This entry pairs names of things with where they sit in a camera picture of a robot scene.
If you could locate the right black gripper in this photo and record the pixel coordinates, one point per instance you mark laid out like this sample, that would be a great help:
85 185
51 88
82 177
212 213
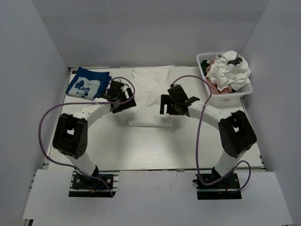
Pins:
166 100

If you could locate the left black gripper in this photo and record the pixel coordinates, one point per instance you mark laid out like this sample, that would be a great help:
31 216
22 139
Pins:
126 105

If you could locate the white red print t shirt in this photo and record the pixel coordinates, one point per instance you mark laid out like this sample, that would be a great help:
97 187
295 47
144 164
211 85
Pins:
150 83

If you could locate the pink t shirt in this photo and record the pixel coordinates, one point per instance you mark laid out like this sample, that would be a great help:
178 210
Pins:
213 86

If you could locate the white black print t shirt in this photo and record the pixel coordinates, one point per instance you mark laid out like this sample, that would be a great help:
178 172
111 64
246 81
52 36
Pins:
229 72

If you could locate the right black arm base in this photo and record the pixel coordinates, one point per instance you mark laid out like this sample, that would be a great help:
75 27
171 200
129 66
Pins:
223 190

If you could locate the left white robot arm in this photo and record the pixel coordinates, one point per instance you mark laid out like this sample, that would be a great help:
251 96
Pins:
71 134

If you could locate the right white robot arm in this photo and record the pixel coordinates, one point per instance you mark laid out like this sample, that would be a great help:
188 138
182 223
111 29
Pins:
236 133

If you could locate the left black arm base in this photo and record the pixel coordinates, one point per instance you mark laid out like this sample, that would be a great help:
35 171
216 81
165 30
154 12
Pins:
84 187

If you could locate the folded blue t shirt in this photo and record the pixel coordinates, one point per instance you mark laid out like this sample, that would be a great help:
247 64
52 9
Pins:
87 84

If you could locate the dark green t shirt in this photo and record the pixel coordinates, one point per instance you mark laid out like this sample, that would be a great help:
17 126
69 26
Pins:
204 65

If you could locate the white plastic laundry basket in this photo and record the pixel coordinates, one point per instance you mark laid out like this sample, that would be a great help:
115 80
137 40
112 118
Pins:
245 90

